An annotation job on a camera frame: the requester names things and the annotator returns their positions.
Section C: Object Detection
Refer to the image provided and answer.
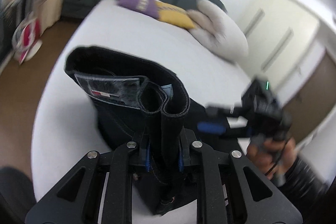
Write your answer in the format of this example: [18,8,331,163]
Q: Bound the dark black denim pants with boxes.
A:
[64,47,207,215]

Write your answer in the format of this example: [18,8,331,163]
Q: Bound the person's right hand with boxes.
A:
[247,138,297,179]

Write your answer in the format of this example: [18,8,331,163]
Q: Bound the dark fabric chair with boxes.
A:
[1,166,36,223]

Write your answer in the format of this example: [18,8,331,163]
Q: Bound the white wardrobe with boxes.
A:
[238,0,325,105]

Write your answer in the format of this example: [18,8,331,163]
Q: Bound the white fluffy pillow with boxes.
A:
[187,0,249,63]

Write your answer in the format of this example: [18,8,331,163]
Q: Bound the yellow cushion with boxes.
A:
[156,1,195,30]

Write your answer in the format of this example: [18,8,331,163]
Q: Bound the purple cushion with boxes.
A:
[117,0,159,19]

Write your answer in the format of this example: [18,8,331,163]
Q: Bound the pink white bag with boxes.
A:
[12,12,42,65]

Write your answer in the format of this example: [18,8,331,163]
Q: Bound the black bedside drawer cabinet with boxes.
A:
[61,0,99,19]

